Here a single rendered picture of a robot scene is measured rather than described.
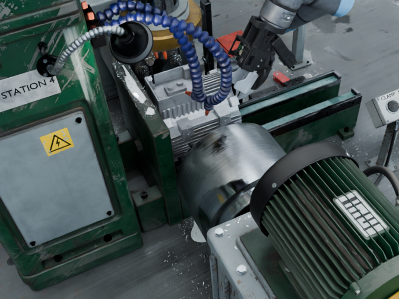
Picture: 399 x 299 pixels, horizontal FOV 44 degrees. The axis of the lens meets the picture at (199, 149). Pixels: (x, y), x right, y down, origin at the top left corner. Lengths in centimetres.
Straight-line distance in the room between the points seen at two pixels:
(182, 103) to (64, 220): 39
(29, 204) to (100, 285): 32
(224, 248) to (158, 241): 47
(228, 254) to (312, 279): 22
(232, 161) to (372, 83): 90
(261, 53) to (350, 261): 62
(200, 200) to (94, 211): 26
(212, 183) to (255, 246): 19
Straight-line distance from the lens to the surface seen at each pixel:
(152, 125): 111
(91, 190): 109
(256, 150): 102
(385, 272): 66
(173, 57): 142
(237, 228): 90
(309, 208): 72
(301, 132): 148
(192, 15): 109
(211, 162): 102
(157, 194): 127
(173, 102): 119
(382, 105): 129
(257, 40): 116
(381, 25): 209
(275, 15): 114
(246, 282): 85
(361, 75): 182
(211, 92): 125
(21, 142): 96
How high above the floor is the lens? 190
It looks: 46 degrees down
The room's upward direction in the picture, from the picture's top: 5 degrees counter-clockwise
